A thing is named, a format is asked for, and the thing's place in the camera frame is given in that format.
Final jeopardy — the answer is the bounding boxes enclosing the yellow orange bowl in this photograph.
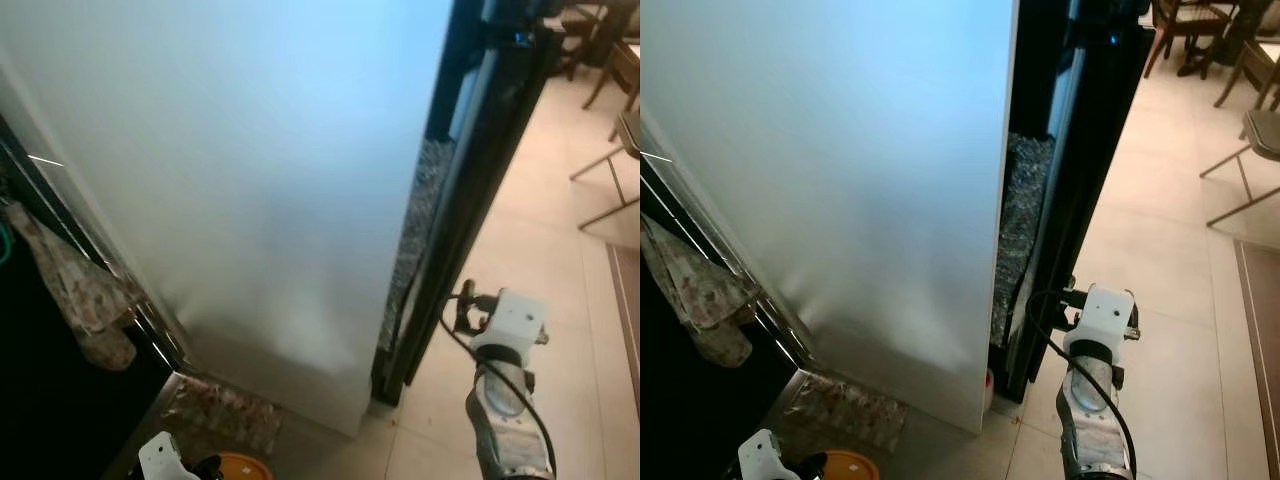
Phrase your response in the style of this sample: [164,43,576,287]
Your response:
[814,450,882,480]
[207,452,274,480]

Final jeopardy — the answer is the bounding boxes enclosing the fridge body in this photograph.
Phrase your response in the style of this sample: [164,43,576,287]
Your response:
[988,0,1158,405]
[371,0,563,407]

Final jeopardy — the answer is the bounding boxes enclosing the white fridge door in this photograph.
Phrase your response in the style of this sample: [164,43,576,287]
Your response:
[640,0,1019,437]
[0,0,457,437]

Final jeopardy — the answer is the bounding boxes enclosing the floral floor mat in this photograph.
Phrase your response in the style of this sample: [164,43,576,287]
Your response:
[163,374,287,457]
[784,371,907,457]

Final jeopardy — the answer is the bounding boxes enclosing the black glossy cabinet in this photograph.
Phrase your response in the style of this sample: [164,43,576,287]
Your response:
[0,108,193,480]
[640,120,813,480]

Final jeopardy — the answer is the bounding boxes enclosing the brown floor rug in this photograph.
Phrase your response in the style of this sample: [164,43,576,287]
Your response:
[607,244,641,426]
[1234,240,1280,480]

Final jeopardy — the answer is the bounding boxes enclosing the floral hanging towel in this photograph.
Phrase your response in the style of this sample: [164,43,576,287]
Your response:
[4,200,142,372]
[640,214,757,370]

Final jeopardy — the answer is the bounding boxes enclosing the metal folding chair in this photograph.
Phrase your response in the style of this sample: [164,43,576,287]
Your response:
[1199,107,1280,227]
[569,108,641,232]

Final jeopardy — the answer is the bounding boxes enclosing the dark wooden chair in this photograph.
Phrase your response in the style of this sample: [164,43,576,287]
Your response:
[555,0,641,113]
[1144,0,1280,111]

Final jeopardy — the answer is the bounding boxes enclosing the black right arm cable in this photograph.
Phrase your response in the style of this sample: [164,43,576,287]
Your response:
[1026,278,1138,473]
[440,283,557,473]

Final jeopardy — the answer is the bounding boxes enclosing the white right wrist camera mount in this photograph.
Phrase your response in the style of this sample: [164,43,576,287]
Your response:
[470,289,552,353]
[1062,284,1142,348]

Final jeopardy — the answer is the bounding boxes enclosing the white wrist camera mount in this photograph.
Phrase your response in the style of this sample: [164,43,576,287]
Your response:
[470,289,552,353]
[1062,284,1142,348]
[737,429,802,480]
[137,431,201,480]

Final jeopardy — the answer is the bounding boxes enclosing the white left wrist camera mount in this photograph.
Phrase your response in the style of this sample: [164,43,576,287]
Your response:
[137,431,201,480]
[737,429,802,480]

